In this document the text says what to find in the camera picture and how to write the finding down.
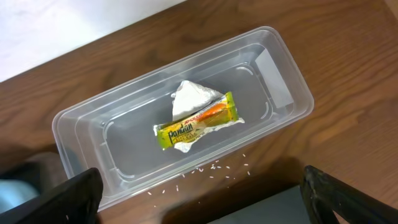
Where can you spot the dark brown serving tray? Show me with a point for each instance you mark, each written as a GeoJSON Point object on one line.
{"type": "Point", "coordinates": [42, 171]}

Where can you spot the light blue bowl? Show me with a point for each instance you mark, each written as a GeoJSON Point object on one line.
{"type": "Point", "coordinates": [14, 193]}

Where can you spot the clear plastic bin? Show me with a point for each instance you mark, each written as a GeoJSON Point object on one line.
{"type": "Point", "coordinates": [113, 131]}

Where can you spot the yellow snack wrapper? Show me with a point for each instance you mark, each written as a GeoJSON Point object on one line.
{"type": "Point", "coordinates": [183, 133]}

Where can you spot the black tray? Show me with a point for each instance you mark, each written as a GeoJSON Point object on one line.
{"type": "Point", "coordinates": [286, 207]}

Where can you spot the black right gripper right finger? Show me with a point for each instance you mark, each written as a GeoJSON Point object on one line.
{"type": "Point", "coordinates": [325, 197]}

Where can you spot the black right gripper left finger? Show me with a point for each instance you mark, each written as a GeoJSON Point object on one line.
{"type": "Point", "coordinates": [75, 201]}

